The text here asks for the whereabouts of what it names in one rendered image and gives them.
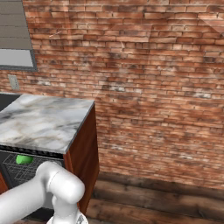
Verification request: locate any green cup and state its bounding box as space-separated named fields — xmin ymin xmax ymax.
xmin=15 ymin=154 xmax=34 ymax=165

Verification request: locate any brown wooden counter cabinet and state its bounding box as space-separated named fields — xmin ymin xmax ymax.
xmin=62 ymin=104 xmax=101 ymax=216

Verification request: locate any grey window with blinds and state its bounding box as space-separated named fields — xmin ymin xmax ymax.
xmin=0 ymin=0 xmax=39 ymax=73

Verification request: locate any dishwasher with wire rack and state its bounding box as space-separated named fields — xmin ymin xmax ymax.
xmin=0 ymin=144 xmax=66 ymax=222

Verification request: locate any grey wall outlet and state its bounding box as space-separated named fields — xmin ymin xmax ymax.
xmin=7 ymin=74 xmax=20 ymax=91

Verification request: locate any black hob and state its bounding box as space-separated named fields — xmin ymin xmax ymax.
xmin=0 ymin=93 xmax=22 ymax=113

